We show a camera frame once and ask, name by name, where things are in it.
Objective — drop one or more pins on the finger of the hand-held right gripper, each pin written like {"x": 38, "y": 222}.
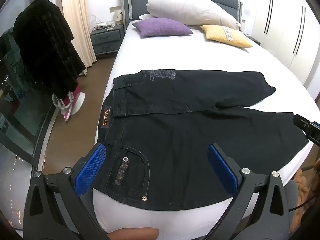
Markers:
{"x": 308, "y": 128}

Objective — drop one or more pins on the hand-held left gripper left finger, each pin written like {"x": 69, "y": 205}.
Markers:
{"x": 90, "y": 167}

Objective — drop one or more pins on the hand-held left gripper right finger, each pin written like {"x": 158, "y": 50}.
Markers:
{"x": 222, "y": 170}

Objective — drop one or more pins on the black denim pants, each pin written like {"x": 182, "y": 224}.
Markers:
{"x": 187, "y": 142}

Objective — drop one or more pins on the person's left hand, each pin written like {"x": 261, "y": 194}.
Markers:
{"x": 135, "y": 233}

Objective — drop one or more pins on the orange cloth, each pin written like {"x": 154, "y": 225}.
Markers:
{"x": 306, "y": 185}

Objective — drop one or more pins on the glass sliding door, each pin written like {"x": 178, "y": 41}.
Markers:
{"x": 17, "y": 120}

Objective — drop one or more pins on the white wardrobe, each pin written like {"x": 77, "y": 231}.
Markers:
{"x": 285, "y": 30}

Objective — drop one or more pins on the yellow cushion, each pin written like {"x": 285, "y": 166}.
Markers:
{"x": 225, "y": 36}

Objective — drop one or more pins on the bed with grey headboard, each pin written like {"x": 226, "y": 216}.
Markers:
{"x": 175, "y": 52}

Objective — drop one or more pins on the grey nightstand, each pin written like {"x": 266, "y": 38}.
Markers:
{"x": 106, "y": 40}

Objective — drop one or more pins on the black hanging coat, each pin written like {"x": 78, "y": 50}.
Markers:
{"x": 47, "y": 45}

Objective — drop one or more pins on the clear acrylic box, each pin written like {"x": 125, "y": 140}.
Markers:
{"x": 102, "y": 24}

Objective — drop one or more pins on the cream curtain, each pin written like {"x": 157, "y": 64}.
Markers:
{"x": 77, "y": 17}

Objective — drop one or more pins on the purple cushion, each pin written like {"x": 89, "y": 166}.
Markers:
{"x": 162, "y": 27}

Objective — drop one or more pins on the small white pillow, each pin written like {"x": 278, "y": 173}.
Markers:
{"x": 144, "y": 17}

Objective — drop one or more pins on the large white pillow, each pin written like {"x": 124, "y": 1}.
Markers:
{"x": 190, "y": 7}

